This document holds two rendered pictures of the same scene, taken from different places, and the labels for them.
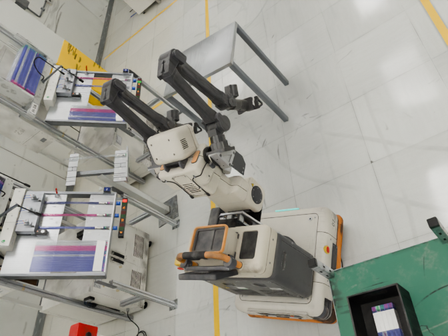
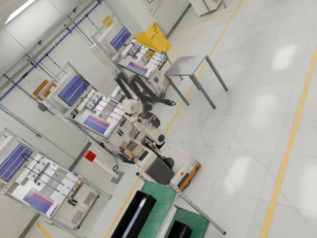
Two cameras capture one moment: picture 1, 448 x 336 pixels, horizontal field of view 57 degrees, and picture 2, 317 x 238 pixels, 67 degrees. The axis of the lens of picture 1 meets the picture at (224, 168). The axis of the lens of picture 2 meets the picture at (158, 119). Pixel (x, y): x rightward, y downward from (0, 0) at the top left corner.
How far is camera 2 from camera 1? 1.27 m
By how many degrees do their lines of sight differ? 20
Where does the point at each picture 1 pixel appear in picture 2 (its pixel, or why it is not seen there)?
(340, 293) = (143, 188)
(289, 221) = (178, 154)
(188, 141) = (135, 108)
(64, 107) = (128, 60)
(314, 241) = (179, 167)
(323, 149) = (217, 131)
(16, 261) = (80, 117)
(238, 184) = (153, 131)
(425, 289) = (160, 201)
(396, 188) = (228, 165)
